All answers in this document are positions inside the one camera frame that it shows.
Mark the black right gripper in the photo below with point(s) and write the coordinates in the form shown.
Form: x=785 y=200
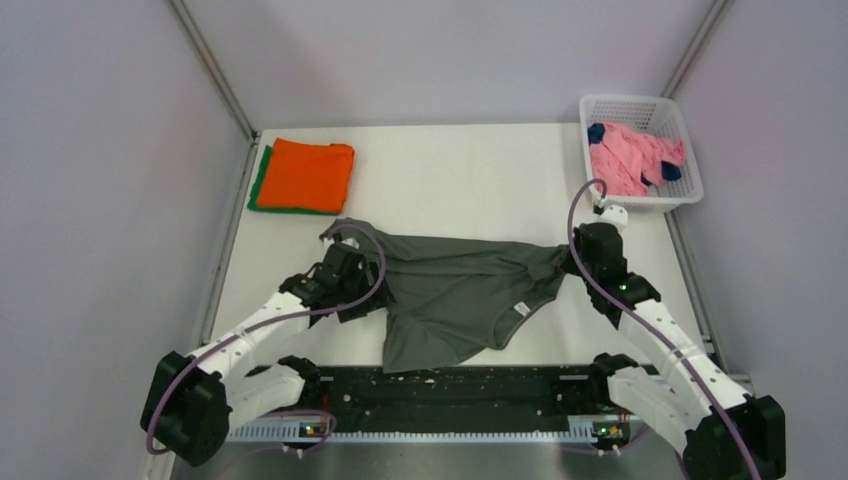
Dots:
x=567 y=264

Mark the aluminium frame post right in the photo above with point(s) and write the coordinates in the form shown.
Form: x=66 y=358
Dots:
x=707 y=28

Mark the aluminium frame post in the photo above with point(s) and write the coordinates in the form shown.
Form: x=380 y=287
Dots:
x=211 y=66
x=707 y=28

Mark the white slotted cable duct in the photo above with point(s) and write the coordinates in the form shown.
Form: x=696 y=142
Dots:
x=295 y=432

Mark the grey t-shirt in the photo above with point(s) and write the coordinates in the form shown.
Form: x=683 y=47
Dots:
x=455 y=298

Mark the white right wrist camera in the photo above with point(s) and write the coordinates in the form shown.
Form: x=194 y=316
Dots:
x=612 y=214

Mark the pink crumpled t-shirt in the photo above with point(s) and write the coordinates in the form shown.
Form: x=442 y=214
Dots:
x=623 y=162

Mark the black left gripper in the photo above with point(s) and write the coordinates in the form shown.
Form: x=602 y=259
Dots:
x=382 y=297

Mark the folded green t-shirt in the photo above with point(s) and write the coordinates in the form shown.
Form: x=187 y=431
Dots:
x=253 y=196

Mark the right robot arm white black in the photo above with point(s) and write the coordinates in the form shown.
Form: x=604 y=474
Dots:
x=717 y=428

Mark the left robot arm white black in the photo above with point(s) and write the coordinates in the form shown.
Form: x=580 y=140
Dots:
x=196 y=400

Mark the folded orange t-shirt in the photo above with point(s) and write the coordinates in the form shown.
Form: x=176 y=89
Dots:
x=308 y=176

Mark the white plastic laundry basket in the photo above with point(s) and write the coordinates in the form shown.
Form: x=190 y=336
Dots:
x=640 y=147

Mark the aluminium frame post left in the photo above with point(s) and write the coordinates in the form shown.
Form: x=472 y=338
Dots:
x=211 y=66

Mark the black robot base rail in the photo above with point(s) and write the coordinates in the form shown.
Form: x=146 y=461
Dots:
x=454 y=399

